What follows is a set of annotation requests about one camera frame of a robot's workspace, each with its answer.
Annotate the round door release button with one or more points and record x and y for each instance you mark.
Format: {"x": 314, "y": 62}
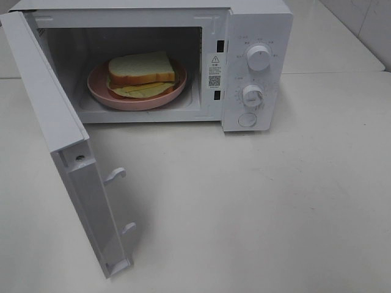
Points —
{"x": 247, "y": 120}

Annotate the toy sandwich with bread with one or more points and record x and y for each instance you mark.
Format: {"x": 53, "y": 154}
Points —
{"x": 141, "y": 75}

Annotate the pink round plate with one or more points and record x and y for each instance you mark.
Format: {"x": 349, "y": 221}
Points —
{"x": 97, "y": 83}

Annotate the white lower timer knob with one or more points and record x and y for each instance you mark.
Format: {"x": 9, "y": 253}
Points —
{"x": 253, "y": 95}

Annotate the white microwave oven body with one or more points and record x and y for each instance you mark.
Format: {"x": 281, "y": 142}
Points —
{"x": 209, "y": 38}

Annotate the white upper power knob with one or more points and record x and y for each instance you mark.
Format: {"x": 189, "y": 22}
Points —
{"x": 258, "y": 57}

